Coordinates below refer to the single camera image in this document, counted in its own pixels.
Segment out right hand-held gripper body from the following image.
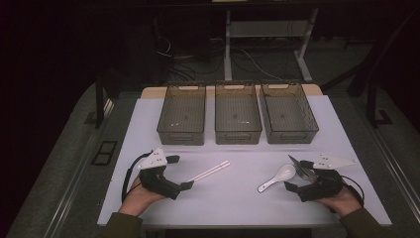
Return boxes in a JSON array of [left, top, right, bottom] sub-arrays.
[[296, 153, 360, 202]]

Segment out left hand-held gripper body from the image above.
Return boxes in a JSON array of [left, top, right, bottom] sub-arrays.
[[138, 147, 182, 201]]

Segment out metal tongs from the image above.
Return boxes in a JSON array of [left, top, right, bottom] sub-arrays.
[[291, 161, 319, 183]]

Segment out metal knife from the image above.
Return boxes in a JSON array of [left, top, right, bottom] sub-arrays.
[[287, 154, 303, 168]]

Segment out white ceramic spoon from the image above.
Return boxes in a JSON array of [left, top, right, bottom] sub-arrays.
[[257, 164, 297, 194]]

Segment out white chopstick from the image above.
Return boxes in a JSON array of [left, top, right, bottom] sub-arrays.
[[192, 163, 232, 182], [190, 160, 230, 182]]

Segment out smoky transparent plastic bin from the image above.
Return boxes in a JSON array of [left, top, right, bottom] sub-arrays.
[[214, 81, 263, 146], [260, 81, 320, 145], [157, 83, 207, 147]]

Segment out person's right hand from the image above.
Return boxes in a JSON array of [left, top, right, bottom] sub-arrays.
[[315, 187, 364, 217]]

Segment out person's left hand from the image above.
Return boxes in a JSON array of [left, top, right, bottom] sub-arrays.
[[118, 177, 165, 217]]

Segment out black metal stand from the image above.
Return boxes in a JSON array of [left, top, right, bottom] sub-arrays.
[[366, 82, 394, 129]]

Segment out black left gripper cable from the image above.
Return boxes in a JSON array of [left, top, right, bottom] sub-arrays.
[[121, 151, 155, 203]]

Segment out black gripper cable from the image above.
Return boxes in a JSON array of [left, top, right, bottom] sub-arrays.
[[121, 151, 155, 203], [341, 175, 366, 208]]

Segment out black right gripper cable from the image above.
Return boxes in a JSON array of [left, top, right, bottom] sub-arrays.
[[341, 175, 366, 208]]

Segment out aluminium floor rail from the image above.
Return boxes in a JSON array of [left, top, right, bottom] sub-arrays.
[[363, 123, 420, 214], [44, 98, 115, 238]]

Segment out bundle of black floor cables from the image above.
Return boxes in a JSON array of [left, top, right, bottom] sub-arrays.
[[152, 16, 229, 84]]

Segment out white floor cable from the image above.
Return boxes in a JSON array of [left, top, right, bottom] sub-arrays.
[[240, 49, 283, 81]]

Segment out white metal table frame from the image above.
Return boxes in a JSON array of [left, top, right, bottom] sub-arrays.
[[223, 8, 320, 83]]

